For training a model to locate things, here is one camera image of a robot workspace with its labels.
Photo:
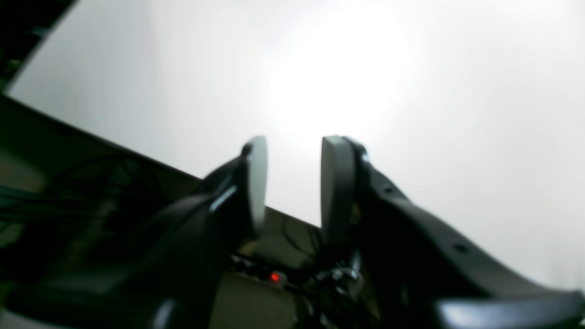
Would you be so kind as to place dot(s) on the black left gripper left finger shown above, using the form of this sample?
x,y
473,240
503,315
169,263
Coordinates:
x,y
179,258

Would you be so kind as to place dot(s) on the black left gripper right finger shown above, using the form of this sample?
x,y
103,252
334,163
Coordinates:
x,y
424,273

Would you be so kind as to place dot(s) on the black power strip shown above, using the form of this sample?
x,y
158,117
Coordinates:
x,y
290,279

